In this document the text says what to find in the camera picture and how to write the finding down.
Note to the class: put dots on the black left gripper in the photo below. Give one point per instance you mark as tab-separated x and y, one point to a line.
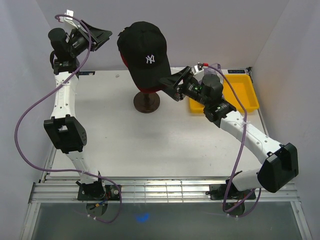
99	37

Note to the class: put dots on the yellow plastic bin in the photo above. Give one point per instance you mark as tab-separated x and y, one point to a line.
243	87

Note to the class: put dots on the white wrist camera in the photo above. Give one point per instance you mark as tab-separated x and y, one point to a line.
68	19
198	72

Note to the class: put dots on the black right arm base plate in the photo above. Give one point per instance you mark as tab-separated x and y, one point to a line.
217	192

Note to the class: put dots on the purple baseball cap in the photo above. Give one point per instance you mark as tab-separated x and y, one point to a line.
213	69

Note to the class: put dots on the black cap white NY logo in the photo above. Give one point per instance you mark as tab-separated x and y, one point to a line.
143	50

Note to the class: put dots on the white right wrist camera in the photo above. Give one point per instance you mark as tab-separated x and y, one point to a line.
198	72

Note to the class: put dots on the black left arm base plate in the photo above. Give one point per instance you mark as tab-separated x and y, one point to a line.
111	194

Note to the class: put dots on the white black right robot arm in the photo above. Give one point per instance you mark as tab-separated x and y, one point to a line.
279	162

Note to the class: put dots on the beige mannequin head on stand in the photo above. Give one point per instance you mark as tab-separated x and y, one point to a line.
146	102

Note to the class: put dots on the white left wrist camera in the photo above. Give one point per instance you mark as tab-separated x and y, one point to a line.
68	19

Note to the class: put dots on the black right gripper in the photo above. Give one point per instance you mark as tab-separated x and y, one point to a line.
174	80

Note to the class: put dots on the aluminium mounting rail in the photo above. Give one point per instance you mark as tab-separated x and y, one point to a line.
132	191

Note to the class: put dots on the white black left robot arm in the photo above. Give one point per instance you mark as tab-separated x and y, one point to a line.
64	130

